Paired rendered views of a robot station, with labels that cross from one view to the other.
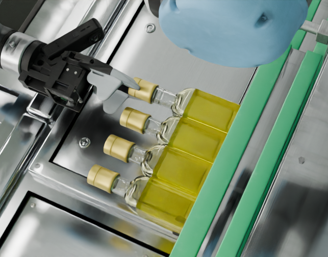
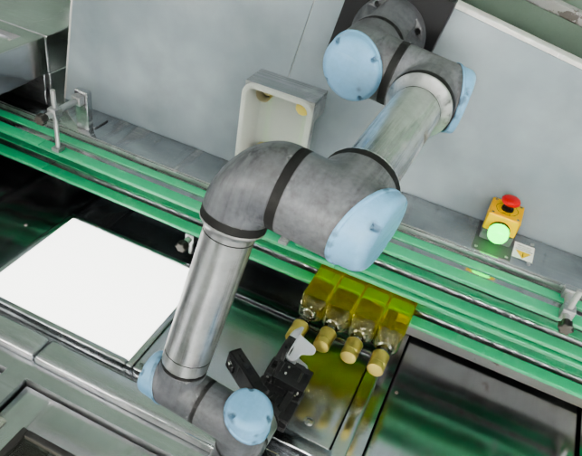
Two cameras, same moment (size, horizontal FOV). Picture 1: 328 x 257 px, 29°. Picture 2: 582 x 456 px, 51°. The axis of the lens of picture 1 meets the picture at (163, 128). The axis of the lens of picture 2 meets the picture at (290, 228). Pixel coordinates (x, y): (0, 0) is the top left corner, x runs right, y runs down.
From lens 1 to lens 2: 1.19 m
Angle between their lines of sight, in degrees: 63
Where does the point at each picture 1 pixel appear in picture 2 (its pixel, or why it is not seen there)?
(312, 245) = (444, 218)
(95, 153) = (319, 413)
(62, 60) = (278, 374)
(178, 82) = (250, 347)
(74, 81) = (297, 369)
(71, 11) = (144, 440)
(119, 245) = (390, 410)
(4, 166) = not seen: outside the picture
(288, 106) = not seen: hidden behind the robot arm
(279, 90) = not seen: hidden behind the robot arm
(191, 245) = (454, 270)
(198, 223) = (439, 265)
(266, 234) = (443, 233)
